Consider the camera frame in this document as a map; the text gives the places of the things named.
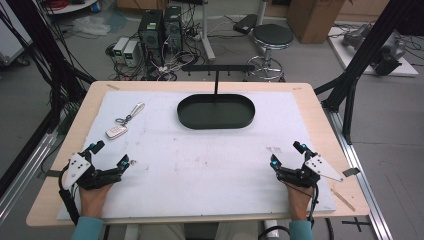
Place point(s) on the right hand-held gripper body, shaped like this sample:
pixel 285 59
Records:
pixel 300 176

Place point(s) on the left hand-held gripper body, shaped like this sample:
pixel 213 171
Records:
pixel 100 176

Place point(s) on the person's right hand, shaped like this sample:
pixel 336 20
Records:
pixel 299 201

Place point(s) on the person's left hand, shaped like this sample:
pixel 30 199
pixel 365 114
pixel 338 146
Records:
pixel 91 201

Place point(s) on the black tape piece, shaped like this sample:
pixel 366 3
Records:
pixel 52 173
pixel 351 172

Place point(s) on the thin wooden stick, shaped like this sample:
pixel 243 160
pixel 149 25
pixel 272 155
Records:
pixel 343 200

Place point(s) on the wooden table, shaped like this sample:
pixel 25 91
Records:
pixel 346 200

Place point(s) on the black tape cross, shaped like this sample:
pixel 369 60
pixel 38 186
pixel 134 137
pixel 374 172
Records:
pixel 356 224

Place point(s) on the white foam mat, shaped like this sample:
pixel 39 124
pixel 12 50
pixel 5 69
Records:
pixel 200 173

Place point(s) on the black key rack with tray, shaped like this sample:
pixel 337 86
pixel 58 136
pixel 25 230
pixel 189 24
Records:
pixel 216 113

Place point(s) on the white power supply unit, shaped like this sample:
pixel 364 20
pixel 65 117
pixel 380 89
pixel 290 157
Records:
pixel 120 48
pixel 131 53

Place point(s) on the white floor board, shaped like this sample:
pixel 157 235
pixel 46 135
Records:
pixel 343 53

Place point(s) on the black round stool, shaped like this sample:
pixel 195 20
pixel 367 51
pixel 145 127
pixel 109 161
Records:
pixel 272 36

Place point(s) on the clear plastic bag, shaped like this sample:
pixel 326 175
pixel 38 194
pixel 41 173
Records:
pixel 90 26

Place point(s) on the large black computer tower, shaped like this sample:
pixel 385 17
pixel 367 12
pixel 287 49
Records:
pixel 150 35

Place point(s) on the brown cardboard box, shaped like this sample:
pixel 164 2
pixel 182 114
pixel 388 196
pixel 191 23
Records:
pixel 313 20

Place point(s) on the grey machine on white board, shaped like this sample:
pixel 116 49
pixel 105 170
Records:
pixel 386 50

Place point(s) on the black flat device on floor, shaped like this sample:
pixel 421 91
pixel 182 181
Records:
pixel 245 24

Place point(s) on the slim black computer tower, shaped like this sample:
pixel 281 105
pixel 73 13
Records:
pixel 173 28

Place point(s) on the round white table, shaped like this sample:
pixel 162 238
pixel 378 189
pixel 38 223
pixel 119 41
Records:
pixel 71 6

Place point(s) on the white desk leg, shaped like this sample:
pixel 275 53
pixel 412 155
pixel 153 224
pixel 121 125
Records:
pixel 207 36

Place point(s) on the aluminium rail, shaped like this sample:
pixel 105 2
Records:
pixel 23 180
pixel 363 186

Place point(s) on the black metal frame post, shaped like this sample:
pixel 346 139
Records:
pixel 36 46
pixel 363 56

